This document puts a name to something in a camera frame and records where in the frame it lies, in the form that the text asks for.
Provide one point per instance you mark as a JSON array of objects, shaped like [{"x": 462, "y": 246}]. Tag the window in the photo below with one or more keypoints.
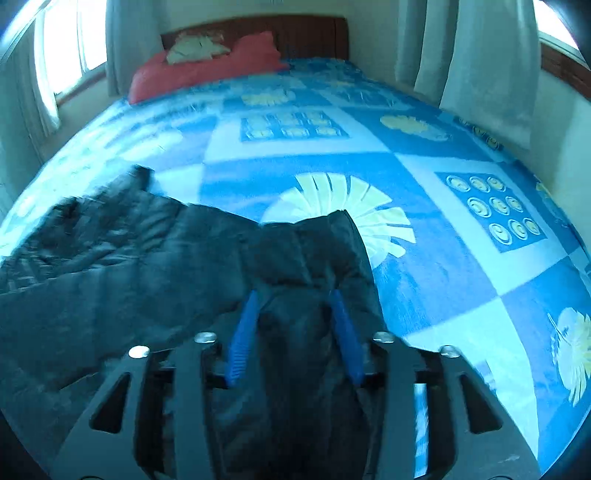
[
  {"x": 78, "y": 41},
  {"x": 554, "y": 23}
]

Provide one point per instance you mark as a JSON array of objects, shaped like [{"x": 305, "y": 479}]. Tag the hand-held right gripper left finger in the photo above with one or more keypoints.
[{"x": 241, "y": 344}]

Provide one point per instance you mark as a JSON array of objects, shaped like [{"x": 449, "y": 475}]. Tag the blue patterned bedspread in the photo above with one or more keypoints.
[{"x": 438, "y": 258}]

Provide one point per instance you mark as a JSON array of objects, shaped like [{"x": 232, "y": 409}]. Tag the wooden headboard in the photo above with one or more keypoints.
[{"x": 314, "y": 37}]

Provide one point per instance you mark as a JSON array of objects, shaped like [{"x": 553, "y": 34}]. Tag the red pillow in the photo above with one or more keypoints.
[{"x": 207, "y": 69}]

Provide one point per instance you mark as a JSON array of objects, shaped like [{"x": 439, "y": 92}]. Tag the black puffer jacket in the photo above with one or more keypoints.
[{"x": 138, "y": 277}]

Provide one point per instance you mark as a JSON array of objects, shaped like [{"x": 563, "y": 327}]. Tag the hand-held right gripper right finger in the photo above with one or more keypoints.
[{"x": 347, "y": 344}]

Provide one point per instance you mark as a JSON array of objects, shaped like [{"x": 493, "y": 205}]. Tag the cream cushion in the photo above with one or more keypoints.
[{"x": 196, "y": 48}]

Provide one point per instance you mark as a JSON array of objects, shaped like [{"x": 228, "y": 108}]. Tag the white curtain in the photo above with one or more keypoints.
[
  {"x": 131, "y": 41},
  {"x": 21, "y": 92},
  {"x": 480, "y": 60}
]

